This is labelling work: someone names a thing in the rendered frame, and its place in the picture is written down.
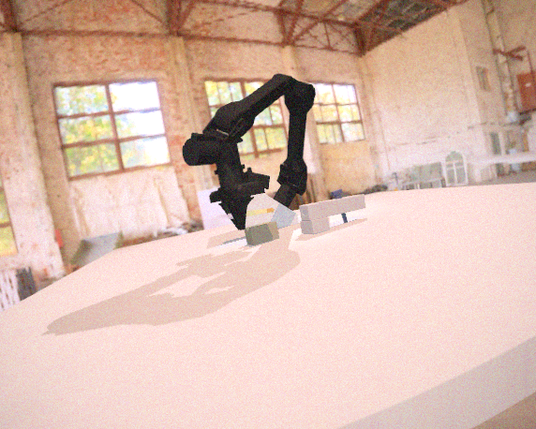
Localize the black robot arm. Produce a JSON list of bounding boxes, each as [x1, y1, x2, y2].
[[182, 74, 316, 208]]

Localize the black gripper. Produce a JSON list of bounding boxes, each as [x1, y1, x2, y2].
[[208, 160, 265, 230]]

